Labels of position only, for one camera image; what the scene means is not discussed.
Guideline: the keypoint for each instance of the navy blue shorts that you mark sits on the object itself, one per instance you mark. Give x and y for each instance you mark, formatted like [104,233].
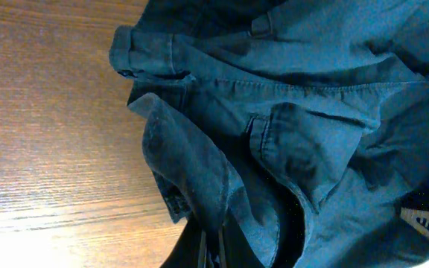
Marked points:
[308,121]

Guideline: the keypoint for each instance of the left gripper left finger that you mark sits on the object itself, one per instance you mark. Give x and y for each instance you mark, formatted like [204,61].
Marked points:
[188,252]

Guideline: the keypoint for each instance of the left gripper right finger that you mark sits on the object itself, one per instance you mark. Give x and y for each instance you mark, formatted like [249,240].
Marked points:
[234,250]

